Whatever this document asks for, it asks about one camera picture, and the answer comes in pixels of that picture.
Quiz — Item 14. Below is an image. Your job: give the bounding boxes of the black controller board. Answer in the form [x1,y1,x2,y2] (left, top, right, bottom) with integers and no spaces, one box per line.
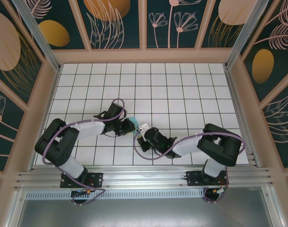
[71,189,96,197]

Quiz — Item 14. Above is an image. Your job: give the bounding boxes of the slotted grey cable duct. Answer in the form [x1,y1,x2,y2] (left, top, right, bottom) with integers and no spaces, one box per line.
[25,191,205,200]

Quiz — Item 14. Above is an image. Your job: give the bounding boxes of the aluminium mounting rail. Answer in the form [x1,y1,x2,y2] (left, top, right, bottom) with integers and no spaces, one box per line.
[15,165,274,190]

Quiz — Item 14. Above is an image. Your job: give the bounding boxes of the aluminium frame post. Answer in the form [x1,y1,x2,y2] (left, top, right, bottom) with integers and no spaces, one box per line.
[224,0,269,69]
[11,0,62,73]

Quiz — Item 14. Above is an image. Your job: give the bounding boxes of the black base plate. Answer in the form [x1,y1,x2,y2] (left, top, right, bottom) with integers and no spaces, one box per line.
[60,172,104,189]
[186,170,229,187]

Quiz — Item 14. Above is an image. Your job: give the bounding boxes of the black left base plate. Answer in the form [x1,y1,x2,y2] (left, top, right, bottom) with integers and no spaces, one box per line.
[60,172,104,189]

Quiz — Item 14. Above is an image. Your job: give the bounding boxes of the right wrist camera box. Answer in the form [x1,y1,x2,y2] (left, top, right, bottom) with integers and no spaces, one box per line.
[135,122,149,133]

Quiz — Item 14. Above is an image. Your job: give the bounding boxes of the aluminium side rail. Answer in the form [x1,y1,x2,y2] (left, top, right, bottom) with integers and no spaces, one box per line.
[224,67,257,167]

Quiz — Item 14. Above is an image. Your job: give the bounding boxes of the grey metal panel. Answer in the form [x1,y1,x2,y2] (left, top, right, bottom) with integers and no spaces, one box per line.
[16,198,284,227]

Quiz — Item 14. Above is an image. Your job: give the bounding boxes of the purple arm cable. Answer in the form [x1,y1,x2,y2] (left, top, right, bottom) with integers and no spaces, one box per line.
[42,98,126,206]
[133,127,246,204]

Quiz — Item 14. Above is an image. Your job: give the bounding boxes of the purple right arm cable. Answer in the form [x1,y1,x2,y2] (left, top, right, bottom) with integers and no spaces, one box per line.
[133,127,246,204]

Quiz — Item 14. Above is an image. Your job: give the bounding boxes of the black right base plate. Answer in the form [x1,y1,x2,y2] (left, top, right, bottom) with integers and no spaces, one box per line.
[186,170,229,187]

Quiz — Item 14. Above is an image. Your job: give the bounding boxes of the light blue paper sheet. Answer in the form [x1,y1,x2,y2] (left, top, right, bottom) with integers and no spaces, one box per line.
[128,115,144,139]

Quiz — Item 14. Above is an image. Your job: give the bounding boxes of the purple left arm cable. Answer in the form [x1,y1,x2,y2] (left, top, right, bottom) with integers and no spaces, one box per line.
[42,98,126,206]

